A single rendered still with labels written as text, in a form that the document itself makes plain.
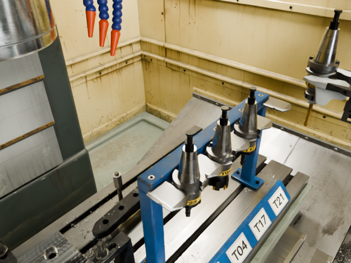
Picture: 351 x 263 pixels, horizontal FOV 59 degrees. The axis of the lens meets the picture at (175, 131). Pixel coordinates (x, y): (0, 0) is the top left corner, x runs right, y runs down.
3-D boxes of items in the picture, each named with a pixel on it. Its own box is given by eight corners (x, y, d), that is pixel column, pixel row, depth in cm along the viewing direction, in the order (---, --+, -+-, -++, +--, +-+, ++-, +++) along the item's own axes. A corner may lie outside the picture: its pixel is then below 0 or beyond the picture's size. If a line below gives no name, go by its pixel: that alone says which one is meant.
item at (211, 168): (226, 168, 63) (227, 165, 63) (212, 182, 60) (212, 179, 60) (200, 154, 67) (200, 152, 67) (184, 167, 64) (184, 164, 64)
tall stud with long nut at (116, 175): (127, 202, 97) (123, 172, 89) (120, 207, 95) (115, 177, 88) (121, 198, 98) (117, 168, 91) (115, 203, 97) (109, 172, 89)
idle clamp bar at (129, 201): (164, 193, 100) (162, 178, 96) (104, 251, 83) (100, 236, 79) (152, 187, 102) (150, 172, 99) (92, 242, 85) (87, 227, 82)
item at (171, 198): (194, 199, 57) (194, 195, 56) (175, 216, 53) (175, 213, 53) (165, 181, 61) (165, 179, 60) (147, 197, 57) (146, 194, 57)
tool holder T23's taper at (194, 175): (190, 165, 62) (190, 138, 58) (205, 177, 59) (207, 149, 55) (172, 174, 60) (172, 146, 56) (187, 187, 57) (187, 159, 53)
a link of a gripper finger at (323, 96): (295, 102, 67) (341, 113, 64) (302, 78, 64) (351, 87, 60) (298, 96, 70) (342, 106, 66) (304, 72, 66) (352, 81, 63)
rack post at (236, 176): (264, 182, 103) (279, 105, 87) (256, 191, 100) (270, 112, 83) (238, 169, 109) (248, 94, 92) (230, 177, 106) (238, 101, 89)
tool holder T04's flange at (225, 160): (213, 146, 71) (214, 137, 70) (238, 154, 69) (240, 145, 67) (201, 161, 67) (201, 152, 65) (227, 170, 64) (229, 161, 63)
